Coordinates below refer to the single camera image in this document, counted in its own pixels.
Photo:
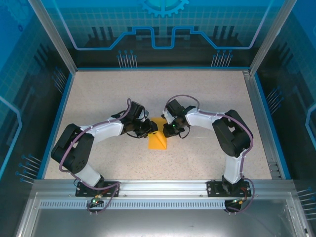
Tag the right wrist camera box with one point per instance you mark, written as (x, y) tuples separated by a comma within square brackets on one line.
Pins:
[(168, 118)]

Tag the aluminium side rail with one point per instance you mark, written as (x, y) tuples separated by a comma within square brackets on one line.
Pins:
[(251, 93)]

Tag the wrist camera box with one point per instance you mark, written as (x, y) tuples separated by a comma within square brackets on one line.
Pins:
[(168, 118), (145, 113)]

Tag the aluminium mounting rail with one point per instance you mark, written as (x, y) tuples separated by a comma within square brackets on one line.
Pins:
[(163, 187)]

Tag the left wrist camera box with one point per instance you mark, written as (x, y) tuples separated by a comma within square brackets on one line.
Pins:
[(145, 113)]

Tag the left aluminium frame post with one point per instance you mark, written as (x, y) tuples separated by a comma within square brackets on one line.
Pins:
[(53, 37)]

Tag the right aluminium frame post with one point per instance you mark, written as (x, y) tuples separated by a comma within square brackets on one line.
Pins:
[(269, 44)]

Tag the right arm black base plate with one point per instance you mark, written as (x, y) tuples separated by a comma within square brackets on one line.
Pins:
[(214, 188)]

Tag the blue printed left side panel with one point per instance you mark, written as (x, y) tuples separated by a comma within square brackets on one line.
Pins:
[(19, 86)]

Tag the yellow square paper sheet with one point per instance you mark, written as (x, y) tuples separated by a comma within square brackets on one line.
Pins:
[(155, 143)]

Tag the blue printed right side panel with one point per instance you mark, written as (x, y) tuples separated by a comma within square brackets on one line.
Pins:
[(296, 86)]

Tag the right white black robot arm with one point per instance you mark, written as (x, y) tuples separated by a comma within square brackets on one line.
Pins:
[(232, 138)]

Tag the blue printed panel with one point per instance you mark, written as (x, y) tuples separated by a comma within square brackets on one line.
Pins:
[(19, 86), (158, 24), (296, 86)]

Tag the aluminium frame post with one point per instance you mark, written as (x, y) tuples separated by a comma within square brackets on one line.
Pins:
[(269, 44), (53, 37)]

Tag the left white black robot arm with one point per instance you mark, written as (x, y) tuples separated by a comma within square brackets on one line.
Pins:
[(74, 150)]

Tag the grey sheet metal tray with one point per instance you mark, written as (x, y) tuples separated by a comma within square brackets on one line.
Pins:
[(158, 222)]

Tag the blue printed back panel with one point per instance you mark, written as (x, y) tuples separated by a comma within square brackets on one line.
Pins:
[(158, 24)]

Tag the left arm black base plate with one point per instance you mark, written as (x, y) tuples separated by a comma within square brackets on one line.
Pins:
[(84, 190)]

